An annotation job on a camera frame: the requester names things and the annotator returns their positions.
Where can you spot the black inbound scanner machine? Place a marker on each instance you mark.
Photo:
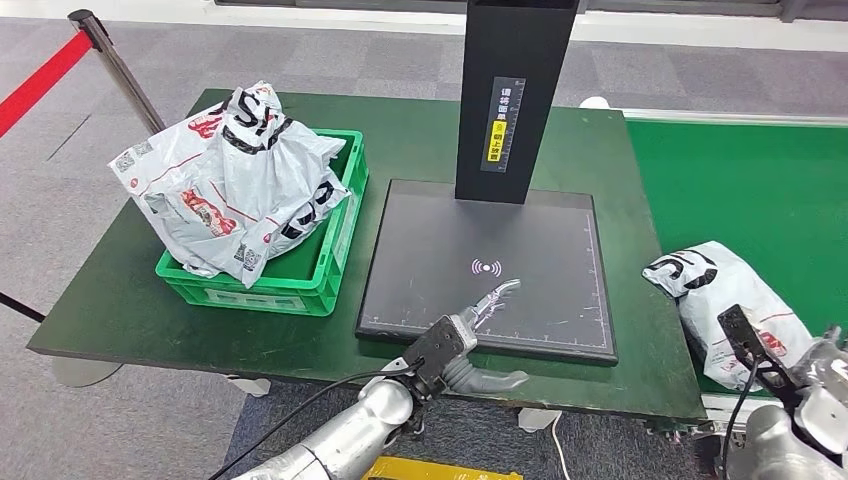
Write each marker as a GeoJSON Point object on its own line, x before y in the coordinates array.
{"type": "Point", "coordinates": [563, 232]}

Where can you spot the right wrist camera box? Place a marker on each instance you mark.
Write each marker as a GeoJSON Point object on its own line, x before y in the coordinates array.
{"type": "Point", "coordinates": [745, 341]}

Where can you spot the green plastic crate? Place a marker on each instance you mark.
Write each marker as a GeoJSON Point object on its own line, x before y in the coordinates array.
{"type": "Point", "coordinates": [311, 265]}

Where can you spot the red barrier belt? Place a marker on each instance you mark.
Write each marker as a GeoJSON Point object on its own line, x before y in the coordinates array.
{"type": "Point", "coordinates": [40, 83]}

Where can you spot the white poly mailer parcel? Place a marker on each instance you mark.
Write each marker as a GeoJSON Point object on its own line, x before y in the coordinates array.
{"type": "Point", "coordinates": [159, 159]}
{"type": "Point", "coordinates": [252, 179]}
{"type": "Point", "coordinates": [715, 285]}

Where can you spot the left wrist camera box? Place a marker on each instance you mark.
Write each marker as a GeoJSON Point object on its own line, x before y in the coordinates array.
{"type": "Point", "coordinates": [440, 354]}

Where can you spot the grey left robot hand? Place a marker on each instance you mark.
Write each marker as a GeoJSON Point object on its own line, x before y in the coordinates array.
{"type": "Point", "coordinates": [487, 308]}

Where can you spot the yellow taped block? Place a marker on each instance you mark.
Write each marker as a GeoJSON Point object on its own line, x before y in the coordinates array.
{"type": "Point", "coordinates": [437, 470]}

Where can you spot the pale round table foot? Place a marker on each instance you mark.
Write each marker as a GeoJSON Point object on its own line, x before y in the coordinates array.
{"type": "Point", "coordinates": [81, 372]}

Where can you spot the green conveyor belt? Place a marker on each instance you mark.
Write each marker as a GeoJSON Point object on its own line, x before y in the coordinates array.
{"type": "Point", "coordinates": [729, 179]}

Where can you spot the steel stanchion post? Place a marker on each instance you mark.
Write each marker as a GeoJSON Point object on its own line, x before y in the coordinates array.
{"type": "Point", "coordinates": [122, 76]}

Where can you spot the white table foot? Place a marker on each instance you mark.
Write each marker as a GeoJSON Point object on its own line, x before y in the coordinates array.
{"type": "Point", "coordinates": [538, 420]}
{"type": "Point", "coordinates": [250, 386]}
{"type": "Point", "coordinates": [593, 102]}

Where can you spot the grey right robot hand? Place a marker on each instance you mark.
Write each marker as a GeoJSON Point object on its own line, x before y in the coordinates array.
{"type": "Point", "coordinates": [825, 361]}

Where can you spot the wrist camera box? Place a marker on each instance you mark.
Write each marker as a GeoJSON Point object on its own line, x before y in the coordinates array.
{"type": "Point", "coordinates": [745, 341]}
{"type": "Point", "coordinates": [440, 354]}

